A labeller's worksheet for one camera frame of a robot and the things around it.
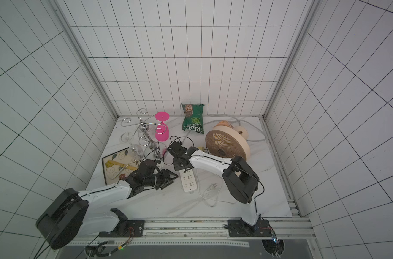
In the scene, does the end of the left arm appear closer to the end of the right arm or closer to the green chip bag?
the end of the right arm

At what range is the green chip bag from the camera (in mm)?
1088

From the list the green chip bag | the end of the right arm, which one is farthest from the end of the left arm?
the green chip bag
